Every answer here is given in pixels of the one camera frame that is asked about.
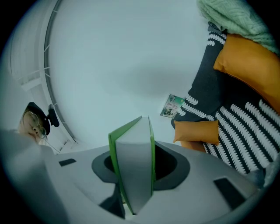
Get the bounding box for grey curved ceiling rail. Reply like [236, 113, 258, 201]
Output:
[43, 0, 78, 145]

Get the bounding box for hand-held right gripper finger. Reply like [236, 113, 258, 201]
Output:
[99, 182, 126, 220]

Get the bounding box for large orange pillow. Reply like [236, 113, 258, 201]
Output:
[213, 34, 280, 115]

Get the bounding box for small orange pillow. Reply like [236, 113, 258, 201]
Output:
[173, 119, 220, 146]

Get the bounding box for round wire glasses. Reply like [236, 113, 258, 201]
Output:
[23, 110, 48, 137]

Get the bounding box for person's head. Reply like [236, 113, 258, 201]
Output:
[18, 101, 51, 145]

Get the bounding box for green hardcover book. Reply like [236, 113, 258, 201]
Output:
[108, 115, 156, 215]

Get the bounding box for black white striped blanket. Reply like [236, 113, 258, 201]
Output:
[170, 31, 280, 175]

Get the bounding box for black head-mounted camera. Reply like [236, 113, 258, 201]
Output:
[41, 104, 60, 128]

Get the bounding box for green knitted blanket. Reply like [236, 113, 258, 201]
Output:
[196, 0, 280, 56]

